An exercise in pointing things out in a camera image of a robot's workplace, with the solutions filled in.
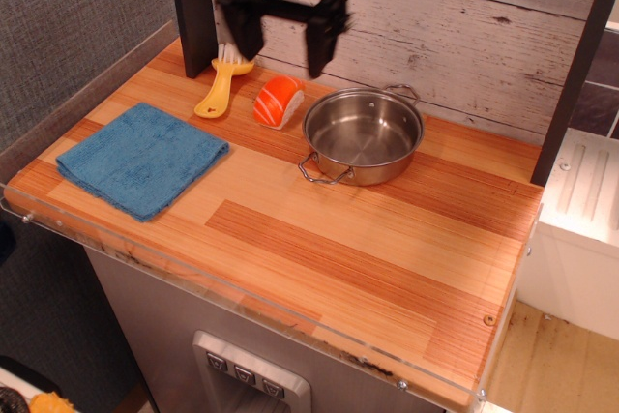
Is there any stainless steel pot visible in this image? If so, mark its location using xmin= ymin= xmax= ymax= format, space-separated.
xmin=298 ymin=84 xmax=425 ymax=186

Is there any yellow dish brush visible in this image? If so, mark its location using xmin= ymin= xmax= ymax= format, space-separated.
xmin=194 ymin=43 xmax=254 ymax=119

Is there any salmon sushi toy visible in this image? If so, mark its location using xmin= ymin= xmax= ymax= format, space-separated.
xmin=252 ymin=75 xmax=306 ymax=130

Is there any blue folded cloth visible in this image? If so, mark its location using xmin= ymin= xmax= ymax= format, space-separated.
xmin=56 ymin=103 xmax=230 ymax=222

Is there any silver dispenser panel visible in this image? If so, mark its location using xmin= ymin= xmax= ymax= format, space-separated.
xmin=192 ymin=331 xmax=312 ymax=412

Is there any white cabinet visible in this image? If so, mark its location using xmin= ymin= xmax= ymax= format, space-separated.
xmin=516 ymin=130 xmax=618 ymax=339

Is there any yellow object bottom left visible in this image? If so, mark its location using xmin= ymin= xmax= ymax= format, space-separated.
xmin=29 ymin=392 xmax=76 ymax=413

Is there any dark left post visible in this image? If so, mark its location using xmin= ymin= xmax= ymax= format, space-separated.
xmin=174 ymin=0 xmax=218 ymax=78

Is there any dark post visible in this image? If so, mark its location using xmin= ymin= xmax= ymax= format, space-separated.
xmin=530 ymin=0 xmax=615 ymax=187
xmin=174 ymin=0 xmax=218 ymax=78

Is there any dark right post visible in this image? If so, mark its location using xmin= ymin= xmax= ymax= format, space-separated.
xmin=530 ymin=0 xmax=615 ymax=187

